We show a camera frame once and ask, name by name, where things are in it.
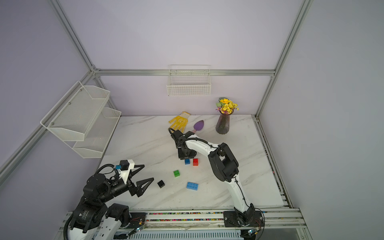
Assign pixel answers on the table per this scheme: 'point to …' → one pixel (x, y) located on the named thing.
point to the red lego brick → (195, 162)
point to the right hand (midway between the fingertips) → (187, 158)
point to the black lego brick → (161, 184)
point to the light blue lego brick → (192, 186)
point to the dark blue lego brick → (187, 161)
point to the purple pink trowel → (198, 126)
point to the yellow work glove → (180, 122)
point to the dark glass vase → (222, 126)
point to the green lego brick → (176, 173)
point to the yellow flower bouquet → (225, 106)
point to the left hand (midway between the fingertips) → (147, 174)
